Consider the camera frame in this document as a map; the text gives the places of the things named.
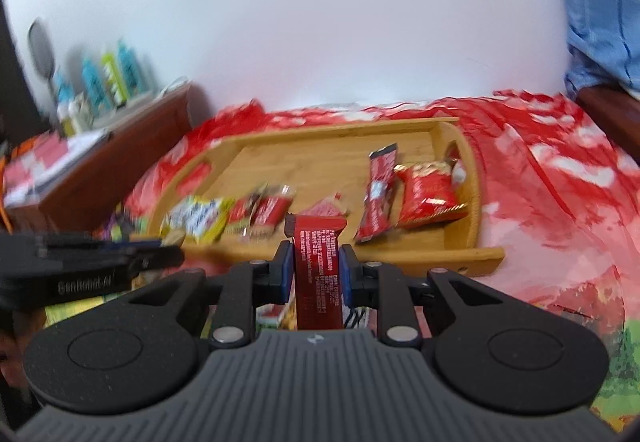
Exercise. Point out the white plastic bottles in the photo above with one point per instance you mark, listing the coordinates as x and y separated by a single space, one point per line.
75 117

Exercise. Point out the large red peanut bag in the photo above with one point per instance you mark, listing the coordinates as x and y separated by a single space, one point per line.
430 194

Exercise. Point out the green spray bottle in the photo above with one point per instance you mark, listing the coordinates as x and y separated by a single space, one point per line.
112 79

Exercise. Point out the dark red bar packet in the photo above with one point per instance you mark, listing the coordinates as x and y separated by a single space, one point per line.
317 272
377 197

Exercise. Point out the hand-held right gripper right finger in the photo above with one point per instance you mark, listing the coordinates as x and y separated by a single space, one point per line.
350 277

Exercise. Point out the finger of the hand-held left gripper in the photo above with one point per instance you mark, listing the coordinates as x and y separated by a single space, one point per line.
157 256

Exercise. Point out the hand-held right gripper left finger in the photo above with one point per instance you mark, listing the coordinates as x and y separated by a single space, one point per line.
283 272

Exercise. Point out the brown wooden cabinet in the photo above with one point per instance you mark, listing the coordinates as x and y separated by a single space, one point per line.
115 162

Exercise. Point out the red cherry print packet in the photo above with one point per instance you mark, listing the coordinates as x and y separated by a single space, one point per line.
239 216

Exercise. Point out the red white paper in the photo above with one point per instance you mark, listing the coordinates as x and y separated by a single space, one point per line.
35 167

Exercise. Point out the colourful printed cloth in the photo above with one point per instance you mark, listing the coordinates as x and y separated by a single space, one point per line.
550 202

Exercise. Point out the grey hand mirror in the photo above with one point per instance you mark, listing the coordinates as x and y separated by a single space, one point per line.
41 47

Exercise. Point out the yellow white snack packet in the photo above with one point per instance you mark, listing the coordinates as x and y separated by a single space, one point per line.
200 217

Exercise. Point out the red caramel biscuit packet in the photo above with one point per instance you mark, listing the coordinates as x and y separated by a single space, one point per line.
272 212

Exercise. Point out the brown wooden bed frame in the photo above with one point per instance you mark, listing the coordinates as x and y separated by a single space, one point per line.
610 117

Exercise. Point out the small blue bottle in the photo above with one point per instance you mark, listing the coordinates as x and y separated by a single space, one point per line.
62 89

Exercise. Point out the wooden serving tray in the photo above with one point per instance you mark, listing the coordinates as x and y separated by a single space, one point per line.
310 167

